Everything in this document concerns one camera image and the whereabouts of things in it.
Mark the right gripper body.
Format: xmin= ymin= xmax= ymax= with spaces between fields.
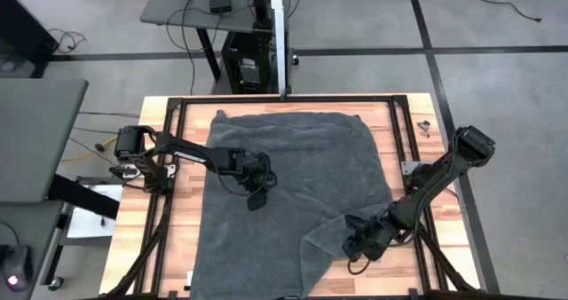
xmin=352 ymin=210 xmax=403 ymax=262

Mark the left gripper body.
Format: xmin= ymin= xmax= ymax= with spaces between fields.
xmin=224 ymin=147 xmax=279 ymax=197

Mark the grey terry towel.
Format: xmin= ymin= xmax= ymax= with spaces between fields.
xmin=189 ymin=109 xmax=395 ymax=300

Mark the black computer tower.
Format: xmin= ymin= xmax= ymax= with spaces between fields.
xmin=220 ymin=29 xmax=294 ymax=95

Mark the black desk leg bar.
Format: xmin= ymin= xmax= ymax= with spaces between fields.
xmin=46 ymin=174 xmax=121 ymax=220

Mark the black monitor stand pole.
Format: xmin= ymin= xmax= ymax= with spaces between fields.
xmin=250 ymin=0 xmax=272 ymax=29

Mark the white paper sheet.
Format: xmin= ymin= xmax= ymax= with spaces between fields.
xmin=66 ymin=183 xmax=124 ymax=240

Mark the small grey desk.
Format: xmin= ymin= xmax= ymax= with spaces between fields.
xmin=139 ymin=0 xmax=297 ymax=34

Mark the large grey desk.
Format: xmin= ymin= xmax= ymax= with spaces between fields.
xmin=0 ymin=78 xmax=89 ymax=203

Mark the black mouse with light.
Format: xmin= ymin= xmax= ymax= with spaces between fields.
xmin=2 ymin=245 xmax=33 ymax=292

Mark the black aluminium table frame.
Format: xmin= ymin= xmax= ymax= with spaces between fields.
xmin=106 ymin=94 xmax=478 ymax=300

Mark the yellow cable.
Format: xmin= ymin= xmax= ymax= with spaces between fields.
xmin=61 ymin=134 xmax=120 ymax=162

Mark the white vertical post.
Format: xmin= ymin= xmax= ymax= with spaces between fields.
xmin=270 ymin=0 xmax=290 ymax=96

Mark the coiled black cable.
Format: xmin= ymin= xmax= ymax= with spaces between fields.
xmin=47 ymin=28 xmax=88 ymax=55

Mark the black floor cable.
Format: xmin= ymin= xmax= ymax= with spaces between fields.
xmin=471 ymin=0 xmax=542 ymax=24

